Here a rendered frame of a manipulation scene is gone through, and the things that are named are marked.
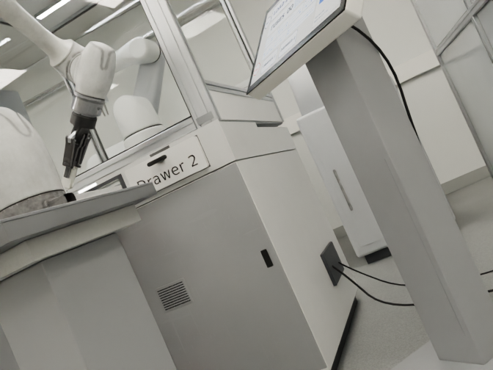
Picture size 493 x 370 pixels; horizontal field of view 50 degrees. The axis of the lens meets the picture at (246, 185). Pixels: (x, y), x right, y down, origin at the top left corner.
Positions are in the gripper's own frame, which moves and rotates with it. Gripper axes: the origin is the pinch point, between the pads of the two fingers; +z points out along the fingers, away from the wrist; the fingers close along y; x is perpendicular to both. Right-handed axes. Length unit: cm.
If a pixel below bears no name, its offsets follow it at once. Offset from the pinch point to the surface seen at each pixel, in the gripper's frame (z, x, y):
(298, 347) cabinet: 31, -84, 10
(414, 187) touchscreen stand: -32, -96, -11
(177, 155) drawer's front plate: -14.2, -26.4, 17.2
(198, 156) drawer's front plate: -16.5, -33.5, 16.1
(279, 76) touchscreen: -48, -52, -1
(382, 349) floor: 29, -114, 27
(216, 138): -23.7, -37.1, 17.3
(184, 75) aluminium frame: -39.5, -20.5, 20.0
